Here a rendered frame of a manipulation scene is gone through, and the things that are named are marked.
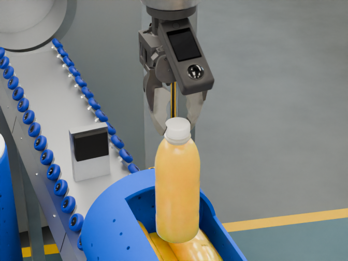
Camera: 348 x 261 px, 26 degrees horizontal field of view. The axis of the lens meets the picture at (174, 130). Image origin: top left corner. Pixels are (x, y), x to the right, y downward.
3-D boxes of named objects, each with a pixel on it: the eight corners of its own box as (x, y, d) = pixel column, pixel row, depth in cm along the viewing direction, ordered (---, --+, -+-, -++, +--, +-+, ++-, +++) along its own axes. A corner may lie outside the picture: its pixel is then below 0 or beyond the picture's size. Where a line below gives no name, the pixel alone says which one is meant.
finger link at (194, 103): (196, 108, 122) (186, 60, 117) (209, 126, 118) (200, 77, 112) (178, 114, 122) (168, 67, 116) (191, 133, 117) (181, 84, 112)
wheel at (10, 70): (13, 65, 249) (8, 62, 248) (15, 71, 246) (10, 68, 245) (5, 76, 250) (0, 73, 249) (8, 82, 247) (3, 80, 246)
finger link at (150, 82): (167, 105, 115) (176, 54, 111) (171, 111, 114) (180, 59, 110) (138, 106, 113) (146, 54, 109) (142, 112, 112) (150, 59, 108)
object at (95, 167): (107, 169, 208) (105, 121, 199) (112, 177, 204) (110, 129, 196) (72, 177, 204) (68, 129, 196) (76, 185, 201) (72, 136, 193)
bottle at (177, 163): (206, 224, 128) (208, 132, 118) (183, 247, 123) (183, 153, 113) (172, 209, 131) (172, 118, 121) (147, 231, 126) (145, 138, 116)
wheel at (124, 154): (121, 144, 207) (115, 149, 207) (126, 153, 204) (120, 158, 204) (131, 153, 210) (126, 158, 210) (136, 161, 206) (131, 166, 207)
